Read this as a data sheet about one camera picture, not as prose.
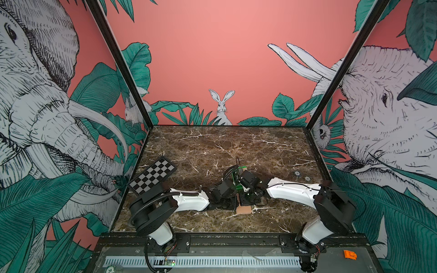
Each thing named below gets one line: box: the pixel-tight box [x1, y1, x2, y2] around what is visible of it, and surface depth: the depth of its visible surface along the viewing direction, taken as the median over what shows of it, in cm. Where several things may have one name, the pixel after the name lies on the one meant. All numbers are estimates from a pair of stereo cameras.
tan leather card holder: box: [236, 205, 253, 215], surface depth 84 cm
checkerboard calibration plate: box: [127, 155, 178, 197], surface depth 95 cm
